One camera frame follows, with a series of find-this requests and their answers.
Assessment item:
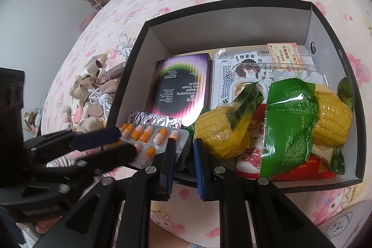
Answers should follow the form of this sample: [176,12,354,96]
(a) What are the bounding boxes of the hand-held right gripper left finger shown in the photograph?
[33,138,177,248]

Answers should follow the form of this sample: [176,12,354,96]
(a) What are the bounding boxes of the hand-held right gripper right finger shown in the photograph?
[193,138,336,248]

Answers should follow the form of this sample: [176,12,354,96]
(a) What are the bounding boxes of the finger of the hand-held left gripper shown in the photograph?
[29,143,138,179]
[23,126,122,163]

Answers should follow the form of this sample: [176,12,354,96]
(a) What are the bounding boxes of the orange capsule blister pack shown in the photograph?
[118,123,189,169]

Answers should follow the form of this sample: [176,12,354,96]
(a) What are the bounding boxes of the small yellow corn packet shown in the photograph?
[192,82,269,160]

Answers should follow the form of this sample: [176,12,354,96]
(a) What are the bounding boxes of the silver foil blister pack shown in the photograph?
[128,111,183,129]

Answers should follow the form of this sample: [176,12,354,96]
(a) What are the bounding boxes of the black storage box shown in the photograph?
[105,0,367,195]

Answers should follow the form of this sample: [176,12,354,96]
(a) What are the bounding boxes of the plush toy with pink heart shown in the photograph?
[62,104,105,132]

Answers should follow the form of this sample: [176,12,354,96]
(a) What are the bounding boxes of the beige plush toy with bow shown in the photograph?
[80,60,120,118]

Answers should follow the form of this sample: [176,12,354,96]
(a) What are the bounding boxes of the red snack packet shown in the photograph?
[235,103,338,180]

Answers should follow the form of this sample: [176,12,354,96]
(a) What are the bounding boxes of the mauve foil pouch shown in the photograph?
[106,62,127,80]

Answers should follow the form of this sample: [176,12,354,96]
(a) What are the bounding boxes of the purple and black box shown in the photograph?
[147,53,212,126]

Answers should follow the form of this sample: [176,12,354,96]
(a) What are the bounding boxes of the white cartoon phone case package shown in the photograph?
[212,47,323,109]

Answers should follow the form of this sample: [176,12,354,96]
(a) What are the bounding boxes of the large yellow corn packet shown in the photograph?
[259,77,353,179]

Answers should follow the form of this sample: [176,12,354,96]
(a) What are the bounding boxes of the pink paper card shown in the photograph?
[267,43,300,68]

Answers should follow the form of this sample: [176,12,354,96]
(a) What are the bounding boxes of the white rope bundle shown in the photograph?
[87,88,114,115]

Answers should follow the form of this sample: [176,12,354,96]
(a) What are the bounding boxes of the white cable bundle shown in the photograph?
[118,34,136,57]

